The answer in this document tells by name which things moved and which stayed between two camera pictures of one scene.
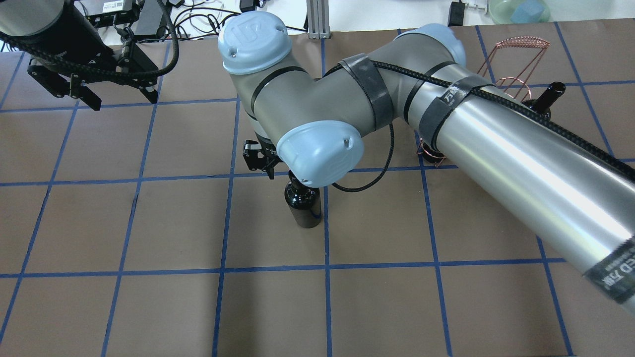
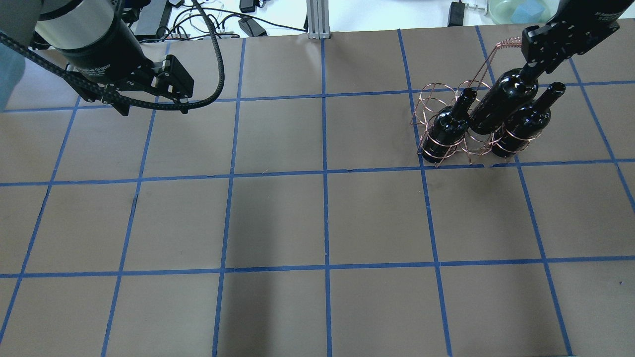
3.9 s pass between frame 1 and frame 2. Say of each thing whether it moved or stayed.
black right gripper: moved
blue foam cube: stayed
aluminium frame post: stayed
